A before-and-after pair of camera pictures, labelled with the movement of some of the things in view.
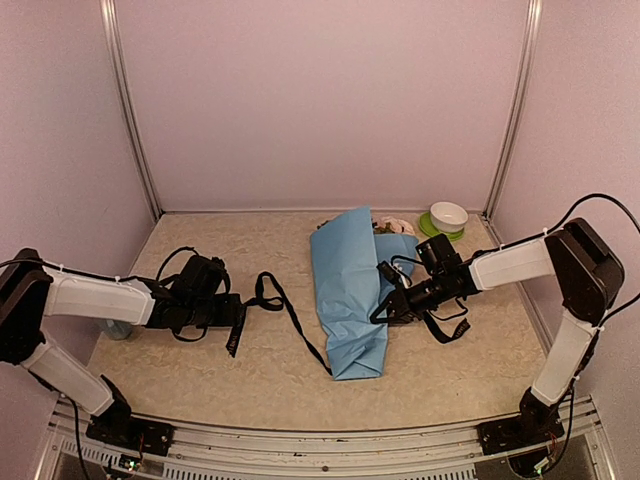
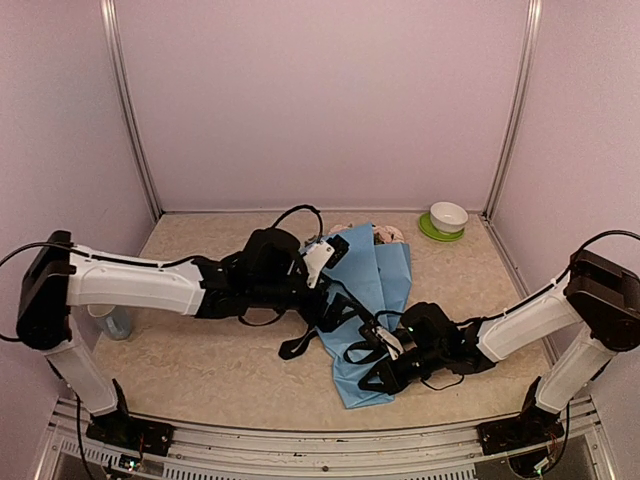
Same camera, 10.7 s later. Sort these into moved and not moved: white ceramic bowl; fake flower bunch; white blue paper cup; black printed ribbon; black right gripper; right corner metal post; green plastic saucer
Moved: fake flower bunch; black printed ribbon; black right gripper
Not moved: white blue paper cup; green plastic saucer; right corner metal post; white ceramic bowl
